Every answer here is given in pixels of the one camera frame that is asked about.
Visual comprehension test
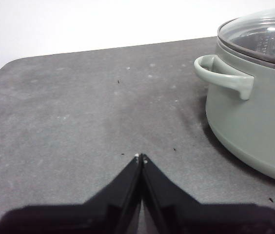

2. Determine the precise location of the sage green electric pot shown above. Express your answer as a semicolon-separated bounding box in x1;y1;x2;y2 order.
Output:
194;36;275;187

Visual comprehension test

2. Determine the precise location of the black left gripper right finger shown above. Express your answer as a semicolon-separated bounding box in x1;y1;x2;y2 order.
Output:
141;153;275;234

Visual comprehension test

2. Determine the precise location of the glass lid with green knob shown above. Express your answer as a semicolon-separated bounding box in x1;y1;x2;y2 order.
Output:
217;6;275;72

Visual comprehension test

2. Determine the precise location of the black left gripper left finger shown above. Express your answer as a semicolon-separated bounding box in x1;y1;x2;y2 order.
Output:
0;153;144;234

